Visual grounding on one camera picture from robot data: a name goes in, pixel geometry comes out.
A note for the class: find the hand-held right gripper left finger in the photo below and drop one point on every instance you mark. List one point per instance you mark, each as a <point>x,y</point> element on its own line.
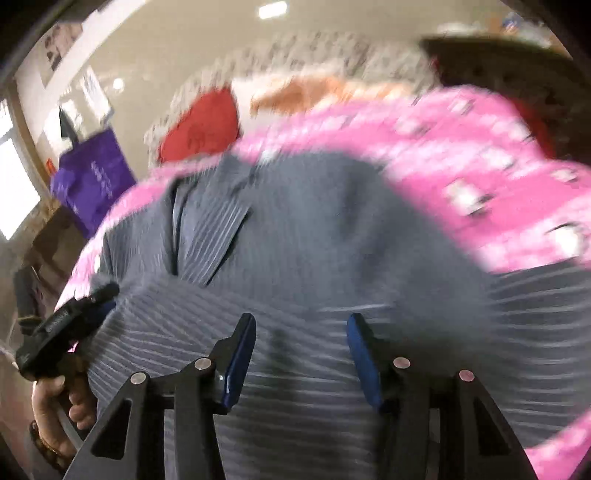
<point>240,364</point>

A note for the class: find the pink penguin printed blanket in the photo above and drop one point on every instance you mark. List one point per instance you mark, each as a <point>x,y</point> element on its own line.
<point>461,152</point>

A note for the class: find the dark wooden cabinet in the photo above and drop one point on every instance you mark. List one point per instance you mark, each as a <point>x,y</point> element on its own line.
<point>485,64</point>

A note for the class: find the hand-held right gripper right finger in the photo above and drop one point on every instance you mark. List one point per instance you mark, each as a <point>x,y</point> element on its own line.
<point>365,364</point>

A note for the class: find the wall poster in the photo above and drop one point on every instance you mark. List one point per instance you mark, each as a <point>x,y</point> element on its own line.
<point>60,44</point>

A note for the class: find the person's left hand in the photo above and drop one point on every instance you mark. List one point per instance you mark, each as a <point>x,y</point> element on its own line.
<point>76,408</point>

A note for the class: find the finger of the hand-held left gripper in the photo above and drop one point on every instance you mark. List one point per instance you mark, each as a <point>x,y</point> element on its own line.
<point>105,293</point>

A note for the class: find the floral bed cover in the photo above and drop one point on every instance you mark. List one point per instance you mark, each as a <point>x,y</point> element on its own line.
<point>323,48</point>

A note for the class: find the red cushion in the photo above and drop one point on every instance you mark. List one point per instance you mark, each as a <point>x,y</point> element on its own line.
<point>198,129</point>

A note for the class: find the grey striped garment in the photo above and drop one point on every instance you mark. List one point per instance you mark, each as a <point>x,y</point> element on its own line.
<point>300,240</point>

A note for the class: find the white and orange pillow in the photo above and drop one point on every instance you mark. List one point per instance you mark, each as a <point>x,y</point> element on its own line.
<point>295,92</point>

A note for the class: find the purple shopping bag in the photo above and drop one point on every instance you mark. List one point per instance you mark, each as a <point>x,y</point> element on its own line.
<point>92,175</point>

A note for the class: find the brown cardboard box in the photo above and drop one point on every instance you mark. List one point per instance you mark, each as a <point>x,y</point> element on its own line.
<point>53,249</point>

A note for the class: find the window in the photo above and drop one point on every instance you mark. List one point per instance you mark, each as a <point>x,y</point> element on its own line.
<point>16,184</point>

